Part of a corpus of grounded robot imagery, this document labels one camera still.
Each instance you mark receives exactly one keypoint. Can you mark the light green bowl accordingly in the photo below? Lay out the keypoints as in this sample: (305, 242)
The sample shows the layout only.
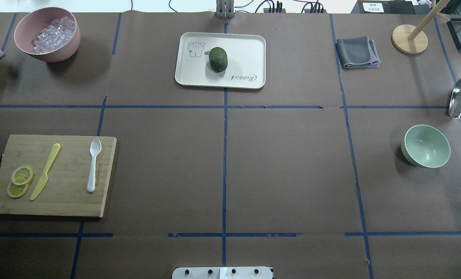
(425, 146)

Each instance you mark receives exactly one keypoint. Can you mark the white plastic spoon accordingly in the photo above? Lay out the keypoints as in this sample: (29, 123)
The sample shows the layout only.
(94, 150)

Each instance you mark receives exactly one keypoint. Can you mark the pink bowl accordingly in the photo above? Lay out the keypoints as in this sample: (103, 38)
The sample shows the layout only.
(36, 21)

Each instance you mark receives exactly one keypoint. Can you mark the white rabbit tray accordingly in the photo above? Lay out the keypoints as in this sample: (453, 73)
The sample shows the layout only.
(246, 60)

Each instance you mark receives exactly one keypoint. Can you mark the green avocado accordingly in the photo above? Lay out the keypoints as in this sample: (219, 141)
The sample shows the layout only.
(218, 59)

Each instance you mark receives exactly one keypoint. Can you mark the black power strip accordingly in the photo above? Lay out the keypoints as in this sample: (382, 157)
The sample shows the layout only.
(301, 6)

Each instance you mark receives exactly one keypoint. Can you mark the grey folded cloth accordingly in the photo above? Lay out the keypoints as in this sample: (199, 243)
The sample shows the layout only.
(359, 52)

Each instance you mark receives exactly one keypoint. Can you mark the bamboo cutting board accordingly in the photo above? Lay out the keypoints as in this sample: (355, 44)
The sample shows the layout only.
(65, 192)

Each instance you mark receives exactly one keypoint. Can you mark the black box with label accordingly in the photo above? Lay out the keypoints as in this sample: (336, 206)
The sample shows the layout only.
(383, 7)

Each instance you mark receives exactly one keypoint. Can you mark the yellow plastic knife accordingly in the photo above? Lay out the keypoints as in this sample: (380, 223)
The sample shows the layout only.
(44, 175)

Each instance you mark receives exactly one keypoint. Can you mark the clear ice cubes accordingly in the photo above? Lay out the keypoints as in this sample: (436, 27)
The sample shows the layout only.
(55, 35)

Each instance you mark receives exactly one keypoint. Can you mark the wooden stand with pole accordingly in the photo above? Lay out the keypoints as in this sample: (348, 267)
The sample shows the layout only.
(411, 39)

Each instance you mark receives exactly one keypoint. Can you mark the grey metal bracket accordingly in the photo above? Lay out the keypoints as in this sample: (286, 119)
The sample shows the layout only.
(225, 9)

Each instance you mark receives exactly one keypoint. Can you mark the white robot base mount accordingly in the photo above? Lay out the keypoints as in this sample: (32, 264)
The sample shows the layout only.
(245, 272)

